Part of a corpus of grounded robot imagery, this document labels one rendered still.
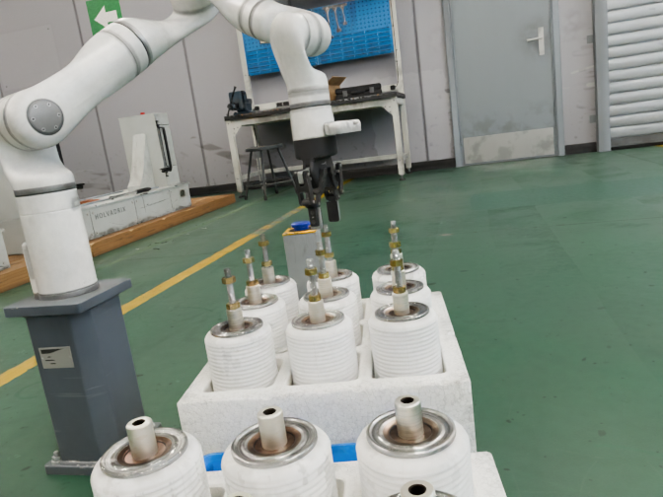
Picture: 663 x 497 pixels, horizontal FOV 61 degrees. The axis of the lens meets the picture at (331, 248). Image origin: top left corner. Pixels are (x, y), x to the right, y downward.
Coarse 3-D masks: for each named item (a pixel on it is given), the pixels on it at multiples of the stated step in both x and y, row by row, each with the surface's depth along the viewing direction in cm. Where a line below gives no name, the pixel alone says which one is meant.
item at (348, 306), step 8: (352, 296) 89; (304, 304) 88; (328, 304) 86; (336, 304) 86; (344, 304) 87; (352, 304) 88; (304, 312) 88; (344, 312) 87; (352, 312) 88; (352, 320) 88; (360, 336) 91; (360, 344) 90
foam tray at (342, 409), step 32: (448, 320) 92; (448, 352) 80; (192, 384) 81; (288, 384) 79; (320, 384) 75; (352, 384) 74; (384, 384) 73; (416, 384) 72; (448, 384) 71; (192, 416) 75; (224, 416) 75; (256, 416) 75; (288, 416) 74; (320, 416) 74; (352, 416) 73; (224, 448) 76
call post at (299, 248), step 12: (288, 240) 115; (300, 240) 115; (312, 240) 115; (288, 252) 116; (300, 252) 116; (312, 252) 116; (288, 264) 117; (300, 264) 116; (300, 276) 117; (300, 288) 117
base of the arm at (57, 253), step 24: (72, 192) 91; (24, 216) 88; (48, 216) 88; (72, 216) 90; (48, 240) 89; (72, 240) 90; (48, 264) 89; (72, 264) 91; (48, 288) 90; (72, 288) 91; (96, 288) 95
